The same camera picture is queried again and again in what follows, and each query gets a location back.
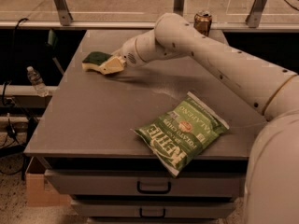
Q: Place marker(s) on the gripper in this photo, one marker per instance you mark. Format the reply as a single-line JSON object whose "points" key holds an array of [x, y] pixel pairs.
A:
{"points": [[128, 54]]}

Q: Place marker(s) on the green and yellow sponge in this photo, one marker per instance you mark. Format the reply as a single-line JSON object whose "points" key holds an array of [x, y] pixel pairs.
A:
{"points": [[94, 60]]}

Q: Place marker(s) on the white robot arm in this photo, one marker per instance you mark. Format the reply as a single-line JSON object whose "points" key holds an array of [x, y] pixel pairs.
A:
{"points": [[272, 181]]}

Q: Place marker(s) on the orange soda can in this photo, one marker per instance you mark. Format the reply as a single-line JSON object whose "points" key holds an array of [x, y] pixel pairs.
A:
{"points": [[202, 22]]}

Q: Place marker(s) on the clear plastic water bottle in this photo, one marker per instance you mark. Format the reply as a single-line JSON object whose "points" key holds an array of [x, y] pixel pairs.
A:
{"points": [[37, 82]]}

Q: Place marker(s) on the green potato chips bag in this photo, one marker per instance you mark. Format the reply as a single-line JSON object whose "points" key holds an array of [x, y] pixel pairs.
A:
{"points": [[178, 136]]}

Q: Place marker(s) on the grey upper drawer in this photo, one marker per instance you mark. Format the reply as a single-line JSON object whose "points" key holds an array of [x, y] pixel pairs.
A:
{"points": [[142, 183]]}

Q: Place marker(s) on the grey drawer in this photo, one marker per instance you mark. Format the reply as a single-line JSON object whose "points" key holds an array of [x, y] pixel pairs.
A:
{"points": [[151, 209], [142, 183]]}

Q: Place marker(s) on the grey lower drawer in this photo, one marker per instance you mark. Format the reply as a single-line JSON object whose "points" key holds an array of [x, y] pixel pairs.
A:
{"points": [[151, 209]]}

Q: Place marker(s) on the cardboard box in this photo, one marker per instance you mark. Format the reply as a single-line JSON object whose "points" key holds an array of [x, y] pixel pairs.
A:
{"points": [[39, 191]]}

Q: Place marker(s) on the green handled tool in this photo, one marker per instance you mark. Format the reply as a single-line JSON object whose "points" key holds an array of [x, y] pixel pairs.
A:
{"points": [[52, 44]]}

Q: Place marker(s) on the left metal railing bracket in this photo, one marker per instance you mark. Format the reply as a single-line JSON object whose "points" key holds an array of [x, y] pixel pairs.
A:
{"points": [[64, 14]]}

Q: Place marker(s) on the metal railing bracket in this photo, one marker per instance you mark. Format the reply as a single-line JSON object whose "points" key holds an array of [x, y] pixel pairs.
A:
{"points": [[256, 12], [64, 14], [179, 0]]}

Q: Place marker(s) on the middle metal railing bracket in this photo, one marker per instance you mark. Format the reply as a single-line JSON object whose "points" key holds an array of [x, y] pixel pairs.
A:
{"points": [[179, 0]]}

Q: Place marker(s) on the right metal railing bracket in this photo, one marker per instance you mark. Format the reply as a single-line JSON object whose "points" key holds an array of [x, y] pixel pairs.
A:
{"points": [[256, 12]]}

